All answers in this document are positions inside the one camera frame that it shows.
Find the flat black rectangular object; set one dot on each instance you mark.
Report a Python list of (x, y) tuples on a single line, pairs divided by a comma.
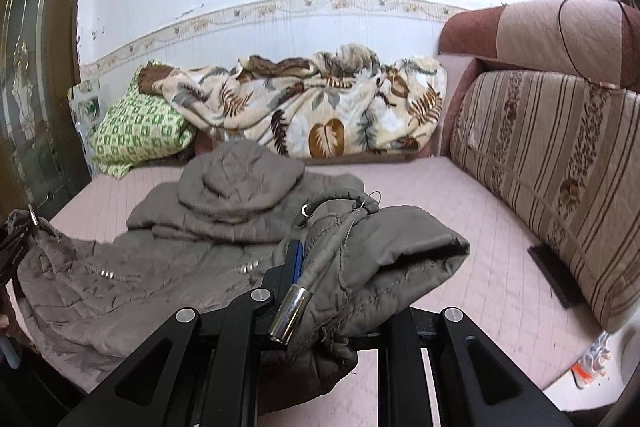
[(556, 277)]

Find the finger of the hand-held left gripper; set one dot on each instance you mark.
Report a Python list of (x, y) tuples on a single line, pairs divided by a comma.
[(24, 223)]

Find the striped floral sofa cushion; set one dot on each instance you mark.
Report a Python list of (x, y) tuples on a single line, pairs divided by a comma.
[(545, 177)]

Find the brown glass panel door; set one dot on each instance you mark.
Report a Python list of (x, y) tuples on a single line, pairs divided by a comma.
[(35, 97)]

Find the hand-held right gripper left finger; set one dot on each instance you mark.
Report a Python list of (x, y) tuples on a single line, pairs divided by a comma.
[(298, 258)]

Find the grey-brown hooded puffer jacket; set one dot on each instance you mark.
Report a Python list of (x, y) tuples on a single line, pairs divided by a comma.
[(200, 227)]

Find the pink quilted sofa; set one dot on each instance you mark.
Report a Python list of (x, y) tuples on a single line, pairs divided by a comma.
[(480, 227)]

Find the green patterned pillow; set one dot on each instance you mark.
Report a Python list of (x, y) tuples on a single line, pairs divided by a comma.
[(137, 132)]

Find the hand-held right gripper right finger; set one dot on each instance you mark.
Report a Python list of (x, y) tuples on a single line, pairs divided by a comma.
[(400, 357)]

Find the white and orange shoe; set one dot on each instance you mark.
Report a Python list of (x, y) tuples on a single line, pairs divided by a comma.
[(592, 359)]

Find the leaf print fleece blanket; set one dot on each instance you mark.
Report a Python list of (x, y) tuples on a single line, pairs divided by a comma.
[(320, 107)]

